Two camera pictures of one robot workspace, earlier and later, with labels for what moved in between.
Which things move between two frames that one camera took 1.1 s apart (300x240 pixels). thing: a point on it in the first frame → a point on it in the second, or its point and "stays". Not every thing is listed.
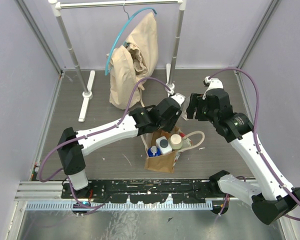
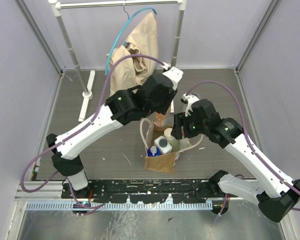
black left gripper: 170,120 → 166,104
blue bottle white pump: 153,151 stays
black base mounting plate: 186,190 stays
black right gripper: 196,100 → 180,119
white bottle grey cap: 163,145 stays
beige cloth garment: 135,60 stays
